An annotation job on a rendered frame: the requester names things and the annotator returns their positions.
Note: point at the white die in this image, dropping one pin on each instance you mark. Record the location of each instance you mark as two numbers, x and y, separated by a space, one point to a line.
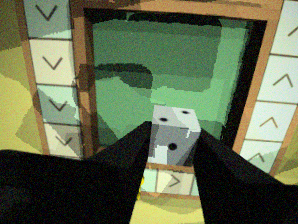
174 136

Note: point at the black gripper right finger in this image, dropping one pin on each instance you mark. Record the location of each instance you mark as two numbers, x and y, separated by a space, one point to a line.
234 191

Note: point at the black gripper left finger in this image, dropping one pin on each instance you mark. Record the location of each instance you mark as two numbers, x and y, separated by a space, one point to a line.
105 185

